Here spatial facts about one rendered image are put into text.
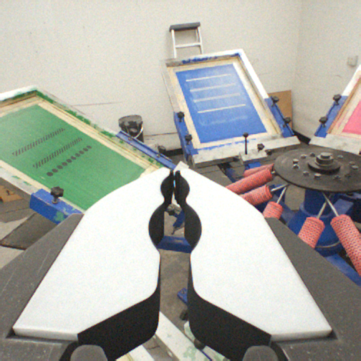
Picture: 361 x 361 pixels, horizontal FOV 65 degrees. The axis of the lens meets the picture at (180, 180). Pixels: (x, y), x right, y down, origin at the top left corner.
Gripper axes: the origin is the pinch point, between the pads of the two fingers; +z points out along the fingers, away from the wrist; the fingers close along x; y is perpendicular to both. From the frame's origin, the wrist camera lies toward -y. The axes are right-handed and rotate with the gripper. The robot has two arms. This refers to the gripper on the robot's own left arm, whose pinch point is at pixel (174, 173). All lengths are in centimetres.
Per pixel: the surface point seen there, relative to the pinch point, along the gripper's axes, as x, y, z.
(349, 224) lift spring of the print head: 46, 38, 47
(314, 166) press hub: 43, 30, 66
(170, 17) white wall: -6, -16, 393
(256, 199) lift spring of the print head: 27, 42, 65
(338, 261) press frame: 55, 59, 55
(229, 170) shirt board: 36, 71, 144
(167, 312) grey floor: -1, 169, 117
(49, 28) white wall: -146, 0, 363
